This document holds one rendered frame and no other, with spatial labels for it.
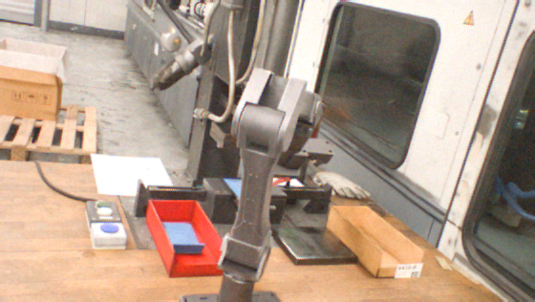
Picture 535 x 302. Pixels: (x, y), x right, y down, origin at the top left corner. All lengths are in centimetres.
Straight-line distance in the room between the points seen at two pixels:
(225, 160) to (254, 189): 70
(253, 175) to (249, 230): 12
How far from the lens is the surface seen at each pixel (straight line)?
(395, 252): 146
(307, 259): 129
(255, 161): 91
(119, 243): 123
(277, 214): 146
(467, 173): 159
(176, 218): 137
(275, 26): 131
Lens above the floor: 150
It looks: 17 degrees down
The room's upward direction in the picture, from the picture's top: 12 degrees clockwise
